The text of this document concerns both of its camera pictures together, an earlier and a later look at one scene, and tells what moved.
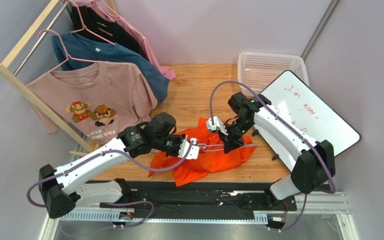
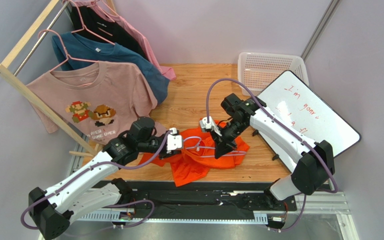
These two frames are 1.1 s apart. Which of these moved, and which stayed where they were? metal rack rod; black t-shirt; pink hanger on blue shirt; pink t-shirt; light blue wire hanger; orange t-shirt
Moved: orange t-shirt; light blue wire hanger
Stayed: pink hanger on blue shirt; metal rack rod; pink t-shirt; black t-shirt
